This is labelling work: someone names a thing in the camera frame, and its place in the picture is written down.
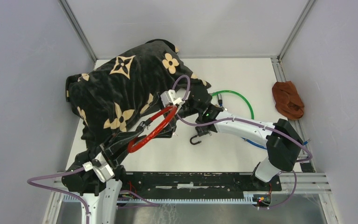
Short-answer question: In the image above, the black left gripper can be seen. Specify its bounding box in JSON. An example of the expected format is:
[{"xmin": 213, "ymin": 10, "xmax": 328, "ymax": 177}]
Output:
[{"xmin": 75, "ymin": 126, "xmax": 145, "ymax": 166}]

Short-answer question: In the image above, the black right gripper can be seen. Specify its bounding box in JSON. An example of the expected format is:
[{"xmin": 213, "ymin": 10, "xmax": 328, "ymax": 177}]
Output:
[{"xmin": 140, "ymin": 92, "xmax": 202, "ymax": 139}]

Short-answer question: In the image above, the red cable lock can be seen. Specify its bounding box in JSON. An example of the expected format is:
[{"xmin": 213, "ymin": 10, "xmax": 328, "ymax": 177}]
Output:
[{"xmin": 127, "ymin": 105, "xmax": 178, "ymax": 153}]

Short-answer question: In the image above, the black Kajing padlock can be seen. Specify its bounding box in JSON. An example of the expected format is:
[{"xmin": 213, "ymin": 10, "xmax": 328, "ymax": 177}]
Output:
[{"xmin": 189, "ymin": 125, "xmax": 212, "ymax": 145}]

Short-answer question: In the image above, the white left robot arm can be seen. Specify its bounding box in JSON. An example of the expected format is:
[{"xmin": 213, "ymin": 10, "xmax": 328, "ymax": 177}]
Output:
[{"xmin": 61, "ymin": 131, "xmax": 141, "ymax": 224}]

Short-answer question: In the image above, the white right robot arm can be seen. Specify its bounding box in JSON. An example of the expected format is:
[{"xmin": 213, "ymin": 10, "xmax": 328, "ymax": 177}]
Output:
[{"xmin": 173, "ymin": 102, "xmax": 303, "ymax": 190}]

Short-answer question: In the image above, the black floral patterned cloth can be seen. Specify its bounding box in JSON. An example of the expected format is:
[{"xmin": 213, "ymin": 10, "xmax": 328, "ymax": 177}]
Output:
[{"xmin": 65, "ymin": 39, "xmax": 211, "ymax": 148}]

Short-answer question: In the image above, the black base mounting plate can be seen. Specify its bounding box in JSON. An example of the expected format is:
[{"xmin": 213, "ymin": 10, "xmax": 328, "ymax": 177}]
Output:
[{"xmin": 122, "ymin": 172, "xmax": 282, "ymax": 199}]

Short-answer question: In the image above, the brown crumpled cloth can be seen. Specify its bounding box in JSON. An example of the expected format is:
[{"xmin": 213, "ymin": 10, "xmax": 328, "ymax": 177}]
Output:
[{"xmin": 272, "ymin": 81, "xmax": 304, "ymax": 120}]

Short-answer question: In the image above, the blue cable lock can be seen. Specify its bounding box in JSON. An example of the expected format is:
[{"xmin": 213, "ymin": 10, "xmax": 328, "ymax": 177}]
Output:
[{"xmin": 218, "ymin": 94, "xmax": 311, "ymax": 151}]

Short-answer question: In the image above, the green cable lock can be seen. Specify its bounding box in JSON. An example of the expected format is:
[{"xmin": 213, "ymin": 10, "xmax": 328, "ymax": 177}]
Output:
[{"xmin": 210, "ymin": 90, "xmax": 255, "ymax": 119}]

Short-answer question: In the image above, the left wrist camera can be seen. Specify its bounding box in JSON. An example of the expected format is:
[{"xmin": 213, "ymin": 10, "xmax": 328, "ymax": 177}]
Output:
[{"xmin": 83, "ymin": 159, "xmax": 115, "ymax": 182}]

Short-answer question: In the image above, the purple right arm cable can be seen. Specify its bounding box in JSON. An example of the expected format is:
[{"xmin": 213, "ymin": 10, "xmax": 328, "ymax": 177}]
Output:
[{"xmin": 171, "ymin": 75, "xmax": 313, "ymax": 210}]

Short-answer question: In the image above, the white toothed cable duct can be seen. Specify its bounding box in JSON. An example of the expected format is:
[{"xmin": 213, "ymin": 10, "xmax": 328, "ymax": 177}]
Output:
[{"xmin": 62, "ymin": 195, "xmax": 257, "ymax": 205}]

